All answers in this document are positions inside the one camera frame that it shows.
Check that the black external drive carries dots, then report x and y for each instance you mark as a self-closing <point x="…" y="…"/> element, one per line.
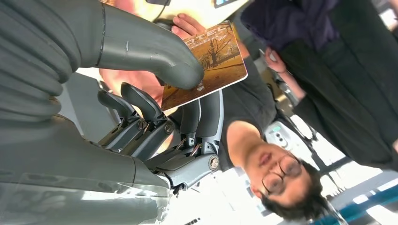
<point x="158" y="2"/>

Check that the person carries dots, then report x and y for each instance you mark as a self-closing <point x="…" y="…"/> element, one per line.
<point x="342" y="77"/>
<point x="245" y="102"/>

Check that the black computer mouse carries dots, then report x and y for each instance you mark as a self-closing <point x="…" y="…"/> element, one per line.
<point x="163" y="23"/>

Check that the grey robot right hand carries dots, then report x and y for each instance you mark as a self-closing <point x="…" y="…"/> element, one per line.
<point x="77" y="174"/>

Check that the grey laptop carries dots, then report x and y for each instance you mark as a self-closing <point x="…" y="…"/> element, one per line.
<point x="224" y="2"/>

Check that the white box device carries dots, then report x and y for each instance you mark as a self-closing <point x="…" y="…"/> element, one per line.
<point x="281" y="138"/>

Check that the eyeglasses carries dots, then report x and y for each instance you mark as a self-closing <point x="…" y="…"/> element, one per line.
<point x="290" y="166"/>

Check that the blue beam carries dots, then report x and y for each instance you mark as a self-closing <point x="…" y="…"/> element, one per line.
<point x="373" y="202"/>

